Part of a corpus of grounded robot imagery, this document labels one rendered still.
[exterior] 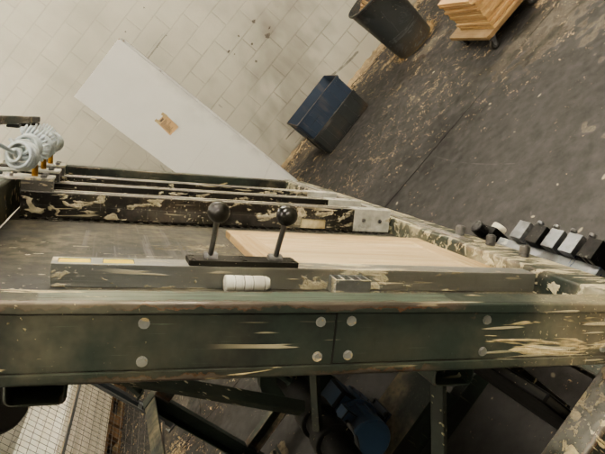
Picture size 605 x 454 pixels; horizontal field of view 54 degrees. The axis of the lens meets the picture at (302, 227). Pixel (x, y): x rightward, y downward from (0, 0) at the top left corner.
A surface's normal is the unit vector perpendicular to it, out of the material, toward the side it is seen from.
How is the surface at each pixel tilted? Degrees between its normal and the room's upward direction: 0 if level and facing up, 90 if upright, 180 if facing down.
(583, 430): 0
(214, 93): 90
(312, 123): 90
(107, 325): 90
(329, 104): 90
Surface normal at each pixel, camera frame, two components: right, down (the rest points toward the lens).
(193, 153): 0.21, 0.29
